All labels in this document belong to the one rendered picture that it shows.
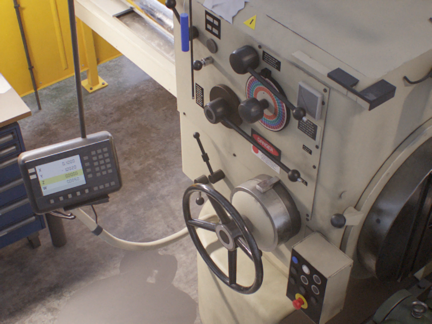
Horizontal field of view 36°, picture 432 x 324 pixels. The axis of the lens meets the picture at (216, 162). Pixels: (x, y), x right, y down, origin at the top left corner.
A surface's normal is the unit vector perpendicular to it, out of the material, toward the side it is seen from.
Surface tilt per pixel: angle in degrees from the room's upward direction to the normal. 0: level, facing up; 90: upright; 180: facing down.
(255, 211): 62
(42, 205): 71
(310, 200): 90
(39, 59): 90
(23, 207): 90
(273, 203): 27
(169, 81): 90
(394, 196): 51
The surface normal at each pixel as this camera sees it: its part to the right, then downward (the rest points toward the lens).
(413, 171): -0.41, -0.40
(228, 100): -0.78, 0.43
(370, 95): 0.00, -0.73
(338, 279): 0.62, 0.54
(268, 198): 0.21, -0.51
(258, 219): -0.48, 0.26
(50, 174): 0.38, 0.35
